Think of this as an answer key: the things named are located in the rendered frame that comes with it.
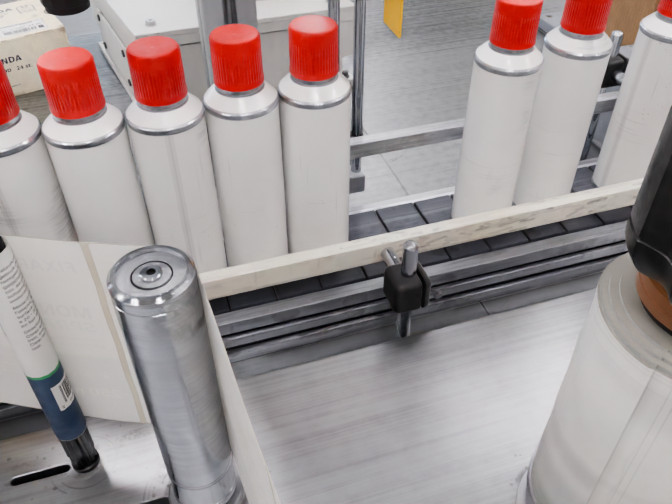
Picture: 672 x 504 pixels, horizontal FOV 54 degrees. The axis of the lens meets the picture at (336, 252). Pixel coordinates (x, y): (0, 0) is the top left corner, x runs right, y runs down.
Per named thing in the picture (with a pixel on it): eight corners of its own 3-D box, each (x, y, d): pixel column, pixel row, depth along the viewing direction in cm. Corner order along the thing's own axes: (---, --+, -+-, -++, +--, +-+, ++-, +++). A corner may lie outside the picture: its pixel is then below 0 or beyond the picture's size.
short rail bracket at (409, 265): (390, 367, 54) (399, 260, 46) (377, 341, 57) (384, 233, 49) (426, 358, 55) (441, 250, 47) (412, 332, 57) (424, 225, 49)
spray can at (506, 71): (465, 243, 58) (505, 14, 45) (440, 209, 62) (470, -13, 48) (518, 232, 60) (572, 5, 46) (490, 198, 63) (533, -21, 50)
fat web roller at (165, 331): (175, 537, 39) (98, 321, 26) (165, 469, 42) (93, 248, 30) (251, 513, 40) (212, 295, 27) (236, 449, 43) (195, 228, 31)
